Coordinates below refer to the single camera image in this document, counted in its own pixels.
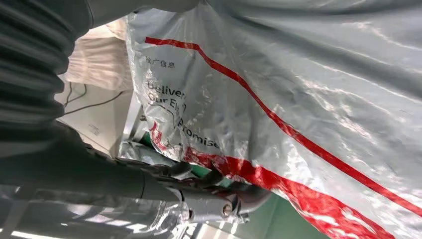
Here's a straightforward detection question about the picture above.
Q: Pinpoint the black cable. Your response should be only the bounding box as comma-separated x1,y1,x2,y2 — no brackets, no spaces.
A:
63,91,124,116

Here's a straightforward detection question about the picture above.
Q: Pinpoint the white crumpled sheet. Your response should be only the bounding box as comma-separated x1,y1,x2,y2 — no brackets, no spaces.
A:
64,18,134,93

